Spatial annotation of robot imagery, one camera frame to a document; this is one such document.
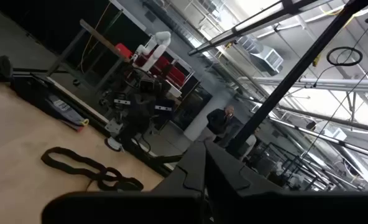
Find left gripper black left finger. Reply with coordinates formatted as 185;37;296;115
152;141;207;200

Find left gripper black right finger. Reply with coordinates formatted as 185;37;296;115
205;141;282;200

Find wide black rubber band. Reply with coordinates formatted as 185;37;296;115
40;146;145;192

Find person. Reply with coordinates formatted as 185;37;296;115
206;105;236;145

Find small black roll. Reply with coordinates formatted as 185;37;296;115
104;136;124;154

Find red storage bin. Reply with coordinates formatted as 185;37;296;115
114;42;134;60
146;55;187;89

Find white ceiling air unit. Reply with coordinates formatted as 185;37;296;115
249;45;285;76

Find ceiling light bar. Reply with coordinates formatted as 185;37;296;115
188;0;323;57

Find grey table with wooden edge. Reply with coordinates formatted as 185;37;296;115
44;18;132;91

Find hanging black cable coil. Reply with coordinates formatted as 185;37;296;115
326;46;364;67

